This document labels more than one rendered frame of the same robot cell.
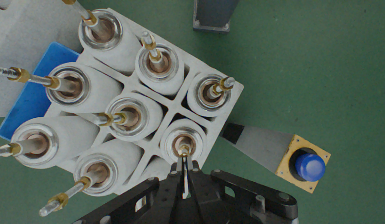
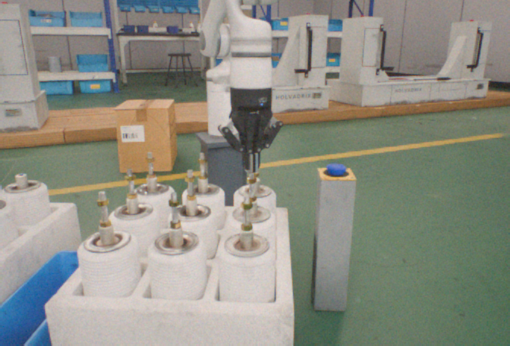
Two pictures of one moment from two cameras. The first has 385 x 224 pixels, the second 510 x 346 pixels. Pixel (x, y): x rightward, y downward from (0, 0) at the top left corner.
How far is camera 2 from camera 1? 0.73 m
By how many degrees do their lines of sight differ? 72
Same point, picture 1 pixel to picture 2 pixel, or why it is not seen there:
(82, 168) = (160, 241)
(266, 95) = not seen: hidden behind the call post
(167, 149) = (237, 217)
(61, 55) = (56, 271)
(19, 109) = not seen: outside the picture
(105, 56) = (158, 198)
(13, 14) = (44, 224)
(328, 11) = not seen: hidden behind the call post
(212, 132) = (280, 236)
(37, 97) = (12, 317)
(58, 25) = (61, 245)
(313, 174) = (338, 167)
